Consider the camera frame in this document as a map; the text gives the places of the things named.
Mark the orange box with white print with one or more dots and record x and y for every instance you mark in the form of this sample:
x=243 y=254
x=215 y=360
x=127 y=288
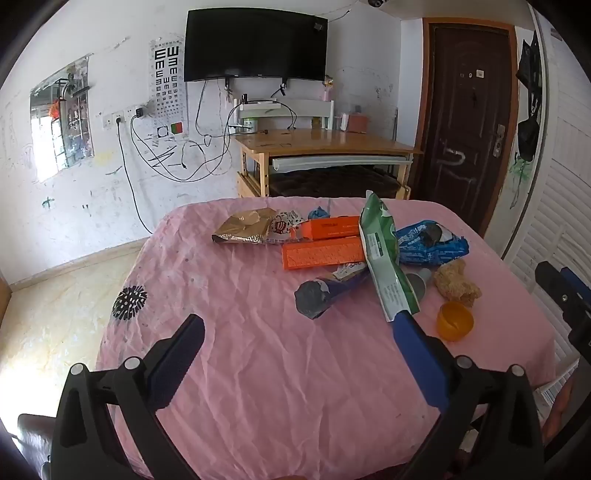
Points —
x=323 y=254

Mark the small blue wrapper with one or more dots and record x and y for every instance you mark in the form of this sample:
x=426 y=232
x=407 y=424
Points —
x=318 y=213

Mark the small white box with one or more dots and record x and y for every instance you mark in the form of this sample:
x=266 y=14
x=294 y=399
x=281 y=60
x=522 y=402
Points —
x=345 y=123

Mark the brown sponge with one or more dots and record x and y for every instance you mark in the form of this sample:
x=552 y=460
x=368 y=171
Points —
x=457 y=282

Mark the red brown box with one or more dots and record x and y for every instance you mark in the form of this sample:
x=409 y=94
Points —
x=358 y=123

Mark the grey round lid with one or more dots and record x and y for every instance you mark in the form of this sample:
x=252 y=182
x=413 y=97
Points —
x=420 y=284

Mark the wooden desk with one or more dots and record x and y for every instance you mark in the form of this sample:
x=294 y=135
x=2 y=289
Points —
x=323 y=141

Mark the black television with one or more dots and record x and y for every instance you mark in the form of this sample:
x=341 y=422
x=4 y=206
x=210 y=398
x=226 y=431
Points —
x=254 y=44

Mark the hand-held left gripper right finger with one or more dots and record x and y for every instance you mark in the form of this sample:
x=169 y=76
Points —
x=422 y=364

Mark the wall mirror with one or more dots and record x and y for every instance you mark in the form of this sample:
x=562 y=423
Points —
x=62 y=120

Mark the eye chart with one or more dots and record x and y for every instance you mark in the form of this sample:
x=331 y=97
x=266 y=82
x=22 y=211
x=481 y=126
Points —
x=167 y=87

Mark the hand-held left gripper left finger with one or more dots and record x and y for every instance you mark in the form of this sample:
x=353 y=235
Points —
x=171 y=369

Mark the silver door lock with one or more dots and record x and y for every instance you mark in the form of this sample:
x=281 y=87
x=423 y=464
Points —
x=498 y=141

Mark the blue cookie packet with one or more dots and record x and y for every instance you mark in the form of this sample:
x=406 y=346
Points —
x=425 y=244

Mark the dark brown door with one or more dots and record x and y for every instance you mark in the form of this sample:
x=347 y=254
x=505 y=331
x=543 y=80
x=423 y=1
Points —
x=461 y=115

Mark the black hanging bag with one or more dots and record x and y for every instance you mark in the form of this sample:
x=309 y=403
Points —
x=528 y=92

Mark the brown foil snack bag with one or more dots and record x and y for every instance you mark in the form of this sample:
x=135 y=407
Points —
x=242 y=228

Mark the white wall socket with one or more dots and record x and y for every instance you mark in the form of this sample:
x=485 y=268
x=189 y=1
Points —
x=113 y=120

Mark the white louvered closet door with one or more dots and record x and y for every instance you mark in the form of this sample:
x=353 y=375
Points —
x=554 y=207

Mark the green snack bag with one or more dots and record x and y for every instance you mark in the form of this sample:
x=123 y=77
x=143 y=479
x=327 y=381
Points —
x=383 y=258

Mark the white chair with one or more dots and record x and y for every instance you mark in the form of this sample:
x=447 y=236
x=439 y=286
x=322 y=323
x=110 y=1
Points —
x=304 y=110

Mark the dark brown seat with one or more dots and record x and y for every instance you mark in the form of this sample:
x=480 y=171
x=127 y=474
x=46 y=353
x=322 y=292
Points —
x=34 y=438

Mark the dark brown bench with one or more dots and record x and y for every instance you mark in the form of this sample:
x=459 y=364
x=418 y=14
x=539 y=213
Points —
x=332 y=182

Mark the grey keyboard tray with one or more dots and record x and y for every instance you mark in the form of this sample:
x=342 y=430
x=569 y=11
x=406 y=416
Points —
x=337 y=161

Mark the orange plastic cup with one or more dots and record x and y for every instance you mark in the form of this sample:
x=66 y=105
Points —
x=455 y=322

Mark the white router box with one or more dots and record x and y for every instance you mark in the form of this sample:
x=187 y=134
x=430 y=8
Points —
x=261 y=108

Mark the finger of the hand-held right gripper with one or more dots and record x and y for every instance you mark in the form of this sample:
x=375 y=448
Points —
x=570 y=284

